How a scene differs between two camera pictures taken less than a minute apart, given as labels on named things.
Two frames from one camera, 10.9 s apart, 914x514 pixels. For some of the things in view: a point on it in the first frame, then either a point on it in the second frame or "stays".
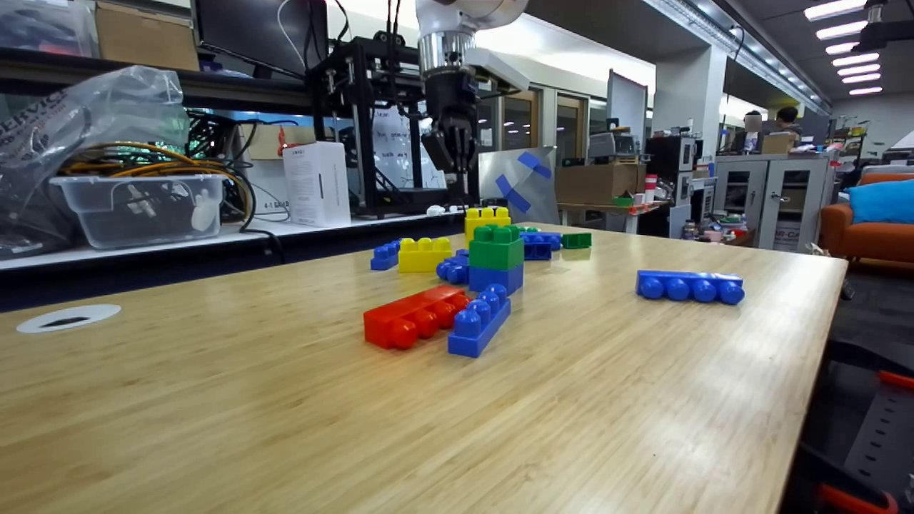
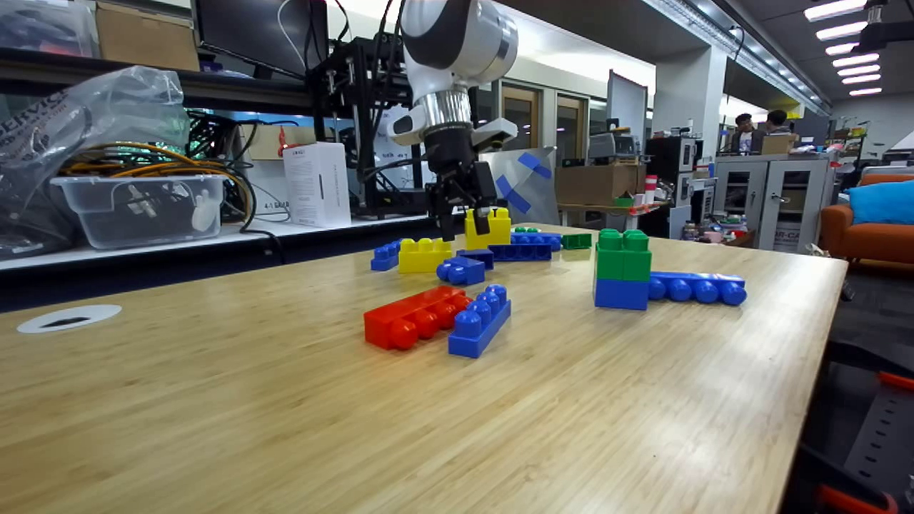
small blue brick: x=456 y=269 stays
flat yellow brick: x=423 y=256 stays
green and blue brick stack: x=495 y=257 to x=620 y=269
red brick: x=400 y=320 stays
